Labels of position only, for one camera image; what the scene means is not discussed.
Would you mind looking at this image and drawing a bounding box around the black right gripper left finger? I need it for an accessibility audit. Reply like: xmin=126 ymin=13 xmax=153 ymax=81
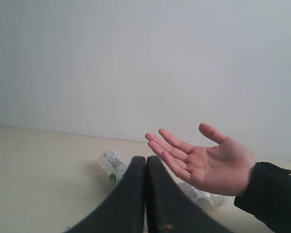
xmin=67 ymin=156 xmax=146 ymax=233

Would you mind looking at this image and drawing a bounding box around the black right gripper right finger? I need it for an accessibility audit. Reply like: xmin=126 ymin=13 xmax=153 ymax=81
xmin=146 ymin=156 xmax=230 ymax=233

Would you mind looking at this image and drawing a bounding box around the white green label bottle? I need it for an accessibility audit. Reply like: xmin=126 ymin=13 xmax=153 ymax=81
xmin=99 ymin=149 xmax=129 ymax=186

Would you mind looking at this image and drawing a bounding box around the black sleeved forearm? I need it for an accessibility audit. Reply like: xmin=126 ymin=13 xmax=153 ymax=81
xmin=234 ymin=162 xmax=291 ymax=233

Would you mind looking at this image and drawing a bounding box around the clear bottle with barcode label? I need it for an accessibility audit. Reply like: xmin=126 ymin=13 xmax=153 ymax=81
xmin=177 ymin=182 xmax=231 ymax=212

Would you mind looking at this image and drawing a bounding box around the open bare human hand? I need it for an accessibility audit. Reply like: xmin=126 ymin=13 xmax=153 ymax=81
xmin=145 ymin=123 xmax=256 ymax=196

